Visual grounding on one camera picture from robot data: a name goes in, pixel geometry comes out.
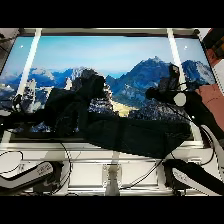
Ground black pants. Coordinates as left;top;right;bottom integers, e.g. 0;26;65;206
43;87;195;160

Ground silver frame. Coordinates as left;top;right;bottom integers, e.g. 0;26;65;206
0;28;224;196

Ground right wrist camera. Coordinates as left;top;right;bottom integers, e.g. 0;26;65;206
159;64;182;93

